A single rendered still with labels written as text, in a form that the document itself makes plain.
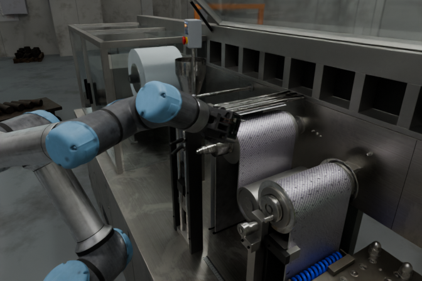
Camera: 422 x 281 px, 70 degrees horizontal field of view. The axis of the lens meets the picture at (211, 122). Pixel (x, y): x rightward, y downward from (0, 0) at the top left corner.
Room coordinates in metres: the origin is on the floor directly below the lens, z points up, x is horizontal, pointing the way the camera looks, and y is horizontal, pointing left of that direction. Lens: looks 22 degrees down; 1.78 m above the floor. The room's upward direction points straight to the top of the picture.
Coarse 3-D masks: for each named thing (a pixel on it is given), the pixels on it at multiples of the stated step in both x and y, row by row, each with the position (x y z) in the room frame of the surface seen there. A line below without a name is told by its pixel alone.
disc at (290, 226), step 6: (264, 186) 0.71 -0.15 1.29; (276, 186) 0.67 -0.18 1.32; (258, 192) 0.73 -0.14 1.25; (282, 192) 0.65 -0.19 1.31; (258, 198) 0.73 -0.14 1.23; (288, 198) 0.63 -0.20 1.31; (288, 204) 0.63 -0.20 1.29; (294, 210) 0.62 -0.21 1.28; (294, 216) 0.61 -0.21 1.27; (294, 222) 0.61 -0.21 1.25; (276, 228) 0.66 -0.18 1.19; (282, 228) 0.64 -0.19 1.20; (288, 228) 0.62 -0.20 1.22
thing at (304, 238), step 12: (336, 216) 0.71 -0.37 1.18; (300, 228) 0.64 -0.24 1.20; (312, 228) 0.66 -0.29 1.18; (324, 228) 0.69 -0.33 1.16; (336, 228) 0.72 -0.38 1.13; (288, 240) 0.62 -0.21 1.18; (300, 240) 0.64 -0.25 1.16; (312, 240) 0.67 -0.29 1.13; (324, 240) 0.70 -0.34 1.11; (336, 240) 0.73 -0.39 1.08; (300, 252) 0.65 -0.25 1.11; (312, 252) 0.67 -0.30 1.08; (324, 252) 0.70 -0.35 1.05; (288, 264) 0.62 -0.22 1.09; (300, 264) 0.65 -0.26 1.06; (312, 264) 0.68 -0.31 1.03; (288, 276) 0.63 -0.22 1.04
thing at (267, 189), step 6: (342, 168) 0.78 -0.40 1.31; (348, 174) 0.77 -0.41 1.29; (270, 186) 0.69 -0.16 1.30; (264, 192) 0.70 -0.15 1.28; (270, 192) 0.68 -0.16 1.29; (276, 192) 0.66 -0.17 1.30; (282, 198) 0.65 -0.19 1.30; (282, 204) 0.64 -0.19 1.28; (288, 210) 0.63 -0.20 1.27; (288, 216) 0.62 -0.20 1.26; (270, 222) 0.68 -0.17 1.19; (276, 222) 0.65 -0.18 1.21; (282, 222) 0.64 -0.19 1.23; (288, 222) 0.62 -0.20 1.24
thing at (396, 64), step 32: (224, 32) 1.52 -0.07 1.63; (256, 32) 1.31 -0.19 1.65; (224, 64) 1.52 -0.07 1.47; (256, 64) 1.41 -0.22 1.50; (288, 64) 1.13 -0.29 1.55; (320, 64) 1.01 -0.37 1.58; (352, 64) 0.90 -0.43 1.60; (384, 64) 0.82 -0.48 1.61; (416, 64) 0.75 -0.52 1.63; (320, 96) 1.00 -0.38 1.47; (352, 96) 0.89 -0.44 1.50; (384, 96) 0.87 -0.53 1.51; (416, 96) 0.74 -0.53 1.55; (416, 128) 0.74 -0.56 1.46
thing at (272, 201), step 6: (264, 198) 0.68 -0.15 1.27; (270, 198) 0.66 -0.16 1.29; (276, 198) 0.66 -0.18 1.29; (264, 204) 0.68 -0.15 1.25; (270, 204) 0.66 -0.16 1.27; (276, 204) 0.64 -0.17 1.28; (264, 210) 0.68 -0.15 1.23; (270, 210) 0.66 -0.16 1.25; (276, 210) 0.64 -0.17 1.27; (282, 210) 0.64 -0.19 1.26; (276, 216) 0.64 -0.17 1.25; (282, 216) 0.64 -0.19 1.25
